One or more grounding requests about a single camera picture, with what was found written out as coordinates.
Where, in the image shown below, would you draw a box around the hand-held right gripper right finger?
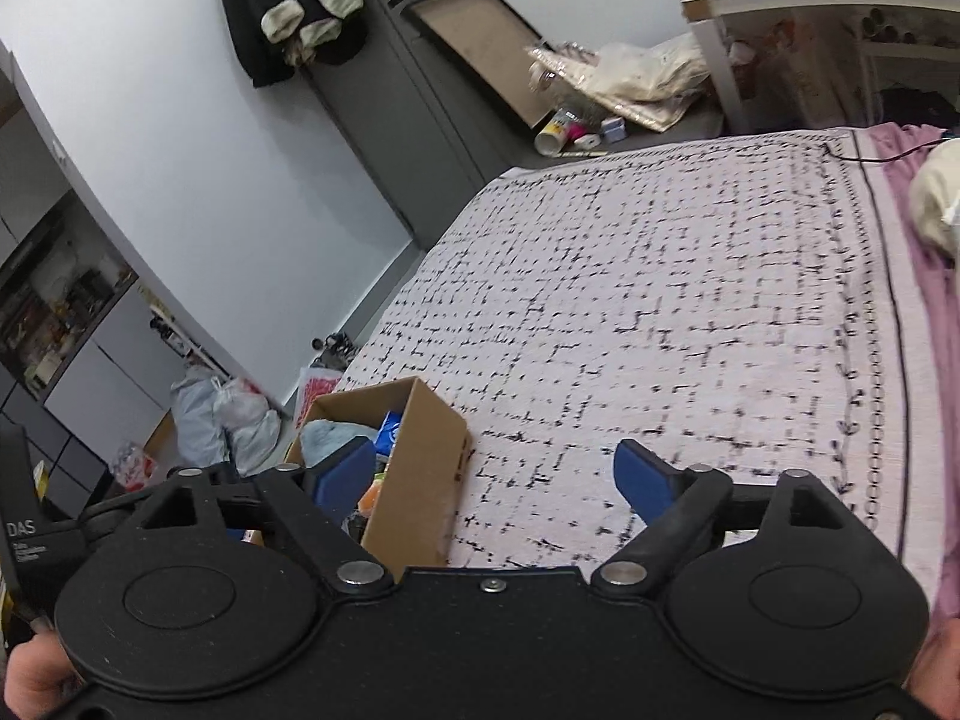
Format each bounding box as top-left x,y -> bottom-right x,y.
591,439 -> 863,596

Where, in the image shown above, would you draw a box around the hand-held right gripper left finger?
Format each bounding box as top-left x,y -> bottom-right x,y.
133,436 -> 395,595

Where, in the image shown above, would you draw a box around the blue soft packet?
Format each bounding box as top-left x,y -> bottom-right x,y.
373,411 -> 404,460

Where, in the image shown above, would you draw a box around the brown cardboard box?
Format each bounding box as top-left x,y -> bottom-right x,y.
285,376 -> 475,569

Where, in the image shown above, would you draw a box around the person's left hand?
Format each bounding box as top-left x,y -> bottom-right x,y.
0,628 -> 76,720

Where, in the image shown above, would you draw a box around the red-patterned plastic bag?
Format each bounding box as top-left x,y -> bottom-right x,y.
295,366 -> 344,428

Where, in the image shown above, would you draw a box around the white plastic bag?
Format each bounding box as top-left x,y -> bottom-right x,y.
214,379 -> 282,457

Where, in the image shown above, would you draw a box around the large light blue bag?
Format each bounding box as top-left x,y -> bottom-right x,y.
171,364 -> 233,466

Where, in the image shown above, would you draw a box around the grey storage cabinet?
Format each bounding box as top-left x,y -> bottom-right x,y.
0,187 -> 182,518

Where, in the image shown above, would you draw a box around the white black-patterned blanket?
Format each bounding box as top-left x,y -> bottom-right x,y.
341,127 -> 912,593

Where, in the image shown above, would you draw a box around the pink bed sheet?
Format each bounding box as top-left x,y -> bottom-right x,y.
862,122 -> 960,646

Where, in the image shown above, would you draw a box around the paper cup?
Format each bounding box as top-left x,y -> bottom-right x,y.
534,106 -> 584,155

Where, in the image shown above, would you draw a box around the grey door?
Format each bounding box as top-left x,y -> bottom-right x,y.
296,0 -> 560,252

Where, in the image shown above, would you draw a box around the beige plastic bag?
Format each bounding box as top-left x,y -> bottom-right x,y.
525,31 -> 713,132

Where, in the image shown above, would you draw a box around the beige pillow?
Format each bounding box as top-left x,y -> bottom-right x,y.
909,139 -> 960,260

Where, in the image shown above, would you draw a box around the white desk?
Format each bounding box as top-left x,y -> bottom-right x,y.
681,0 -> 960,134

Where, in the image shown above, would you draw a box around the black-framed brown board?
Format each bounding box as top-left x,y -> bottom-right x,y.
401,0 -> 563,137

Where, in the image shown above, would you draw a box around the black and cream hanging clothes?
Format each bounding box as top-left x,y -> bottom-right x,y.
210,0 -> 370,89

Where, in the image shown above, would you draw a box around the black cable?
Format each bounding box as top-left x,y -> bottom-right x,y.
821,136 -> 950,164

